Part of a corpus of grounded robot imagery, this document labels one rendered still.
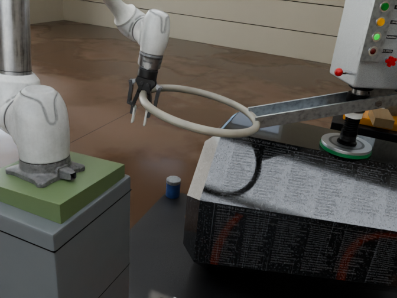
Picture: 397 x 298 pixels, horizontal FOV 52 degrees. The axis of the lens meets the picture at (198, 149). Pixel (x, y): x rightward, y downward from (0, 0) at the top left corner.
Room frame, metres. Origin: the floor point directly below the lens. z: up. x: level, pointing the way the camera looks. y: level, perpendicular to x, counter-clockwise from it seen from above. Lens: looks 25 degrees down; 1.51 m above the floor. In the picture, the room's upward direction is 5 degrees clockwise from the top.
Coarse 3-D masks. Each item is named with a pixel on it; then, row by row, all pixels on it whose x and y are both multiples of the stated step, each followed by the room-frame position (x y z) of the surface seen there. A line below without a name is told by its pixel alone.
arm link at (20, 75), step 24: (0, 0) 1.28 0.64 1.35; (24, 0) 1.31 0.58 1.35; (0, 24) 1.28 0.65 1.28; (24, 24) 1.30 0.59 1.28; (0, 48) 1.27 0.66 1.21; (24, 48) 1.29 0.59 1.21; (0, 72) 1.27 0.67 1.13; (24, 72) 1.28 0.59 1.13; (0, 96) 1.22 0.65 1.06; (0, 120) 1.19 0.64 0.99
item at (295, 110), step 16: (320, 96) 1.65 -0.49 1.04; (336, 96) 1.67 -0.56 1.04; (384, 96) 1.58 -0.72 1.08; (256, 112) 1.61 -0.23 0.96; (272, 112) 1.62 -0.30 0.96; (288, 112) 1.51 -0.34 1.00; (304, 112) 1.53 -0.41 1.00; (320, 112) 1.54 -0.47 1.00; (336, 112) 1.55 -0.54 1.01; (352, 112) 1.56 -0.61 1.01
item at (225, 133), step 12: (144, 96) 1.44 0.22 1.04; (204, 96) 1.73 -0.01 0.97; (216, 96) 1.72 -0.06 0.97; (156, 108) 1.34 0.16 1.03; (240, 108) 1.64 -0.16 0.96; (168, 120) 1.29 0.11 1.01; (180, 120) 1.29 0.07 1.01; (252, 120) 1.52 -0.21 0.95; (204, 132) 1.27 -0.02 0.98; (216, 132) 1.28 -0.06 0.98; (228, 132) 1.29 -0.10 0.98; (240, 132) 1.32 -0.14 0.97; (252, 132) 1.37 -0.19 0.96
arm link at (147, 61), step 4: (140, 52) 1.51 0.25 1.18; (140, 56) 1.50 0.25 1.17; (144, 56) 1.49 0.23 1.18; (148, 56) 1.48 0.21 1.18; (152, 56) 1.48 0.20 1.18; (156, 56) 1.49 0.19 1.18; (160, 56) 1.50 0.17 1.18; (140, 60) 1.50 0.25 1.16; (144, 60) 1.49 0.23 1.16; (148, 60) 1.48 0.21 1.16; (152, 60) 1.48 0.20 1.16; (156, 60) 1.49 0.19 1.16; (160, 60) 1.51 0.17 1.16; (140, 64) 1.49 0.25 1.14; (144, 64) 1.49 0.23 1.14; (148, 64) 1.48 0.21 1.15; (152, 64) 1.49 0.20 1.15; (156, 64) 1.49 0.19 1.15; (160, 64) 1.52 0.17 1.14; (144, 68) 1.50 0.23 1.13; (148, 68) 1.48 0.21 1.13; (152, 68) 1.49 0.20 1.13; (156, 68) 1.49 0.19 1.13
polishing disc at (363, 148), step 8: (328, 136) 1.68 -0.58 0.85; (336, 136) 1.69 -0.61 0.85; (328, 144) 1.59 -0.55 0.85; (336, 144) 1.60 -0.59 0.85; (360, 144) 1.62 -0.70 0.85; (368, 144) 1.63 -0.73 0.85; (344, 152) 1.53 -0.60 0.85; (352, 152) 1.53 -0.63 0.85; (360, 152) 1.54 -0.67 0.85; (368, 152) 1.55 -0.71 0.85
